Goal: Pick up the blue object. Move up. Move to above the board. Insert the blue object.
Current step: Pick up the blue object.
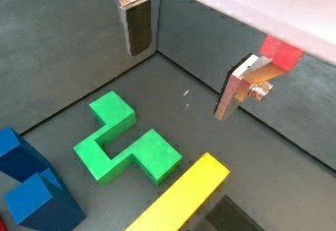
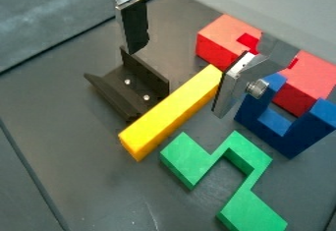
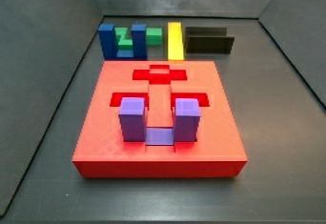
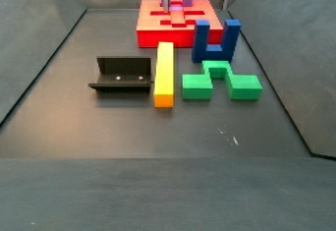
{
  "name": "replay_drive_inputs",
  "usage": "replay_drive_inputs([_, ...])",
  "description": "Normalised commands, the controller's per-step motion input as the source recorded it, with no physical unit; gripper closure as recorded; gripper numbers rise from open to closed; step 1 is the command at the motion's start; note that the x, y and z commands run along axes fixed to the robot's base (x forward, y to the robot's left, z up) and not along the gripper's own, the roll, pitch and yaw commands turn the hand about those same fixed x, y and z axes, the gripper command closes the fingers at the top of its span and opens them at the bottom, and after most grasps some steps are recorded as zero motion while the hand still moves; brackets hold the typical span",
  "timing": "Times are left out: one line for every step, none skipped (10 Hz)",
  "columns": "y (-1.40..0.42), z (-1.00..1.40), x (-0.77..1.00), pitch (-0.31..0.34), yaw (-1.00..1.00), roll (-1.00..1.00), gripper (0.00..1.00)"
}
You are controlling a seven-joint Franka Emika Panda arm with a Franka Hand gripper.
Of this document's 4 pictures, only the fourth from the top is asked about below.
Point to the blue U-shaped block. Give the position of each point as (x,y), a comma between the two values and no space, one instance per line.
(204,51)

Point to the red slotted board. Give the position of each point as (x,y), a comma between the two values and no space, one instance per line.
(173,26)

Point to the yellow long bar block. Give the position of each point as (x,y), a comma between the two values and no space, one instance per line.
(164,76)

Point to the black angled bracket stand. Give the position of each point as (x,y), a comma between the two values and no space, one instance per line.
(124,73)

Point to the green stepped block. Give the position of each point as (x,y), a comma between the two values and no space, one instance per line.
(242,87)

